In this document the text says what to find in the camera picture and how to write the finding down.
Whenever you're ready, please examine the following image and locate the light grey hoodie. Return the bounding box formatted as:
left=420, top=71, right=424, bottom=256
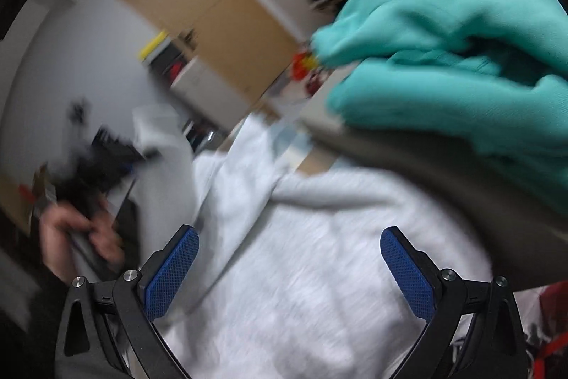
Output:
left=55, top=104, right=498, bottom=379

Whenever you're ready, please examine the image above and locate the yellow lidded box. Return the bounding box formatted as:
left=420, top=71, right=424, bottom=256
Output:
left=138, top=30, right=169, bottom=60

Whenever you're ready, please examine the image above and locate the wooden door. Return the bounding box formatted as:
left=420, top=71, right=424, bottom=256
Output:
left=105, top=0, right=307, bottom=113

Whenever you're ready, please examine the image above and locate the red and yellow ornament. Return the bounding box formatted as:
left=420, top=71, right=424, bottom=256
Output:
left=292, top=49, right=321, bottom=92

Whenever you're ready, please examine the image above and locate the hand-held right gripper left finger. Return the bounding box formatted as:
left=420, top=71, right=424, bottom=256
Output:
left=55, top=224, right=200, bottom=379

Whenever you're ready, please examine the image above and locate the red bag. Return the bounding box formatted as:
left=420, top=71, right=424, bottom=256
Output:
left=526, top=283, right=568, bottom=379

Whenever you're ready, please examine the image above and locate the black box with red mark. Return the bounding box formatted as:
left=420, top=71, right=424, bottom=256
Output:
left=151, top=42, right=197, bottom=91

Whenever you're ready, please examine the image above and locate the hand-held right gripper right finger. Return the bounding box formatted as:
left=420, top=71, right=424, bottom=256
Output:
left=380, top=226, right=531, bottom=379

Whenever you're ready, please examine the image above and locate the teal sweatshirt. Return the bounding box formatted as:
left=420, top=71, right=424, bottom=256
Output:
left=311, top=0, right=568, bottom=202

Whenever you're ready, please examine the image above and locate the checked tablecloth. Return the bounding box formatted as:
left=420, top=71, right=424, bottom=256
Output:
left=266, top=121, right=338, bottom=178

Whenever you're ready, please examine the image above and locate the white cabinet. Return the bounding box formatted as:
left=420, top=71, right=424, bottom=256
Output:
left=169, top=55, right=262, bottom=131

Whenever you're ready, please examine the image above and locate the person's left hand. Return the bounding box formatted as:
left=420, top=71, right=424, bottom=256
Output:
left=39, top=204, right=125, bottom=273

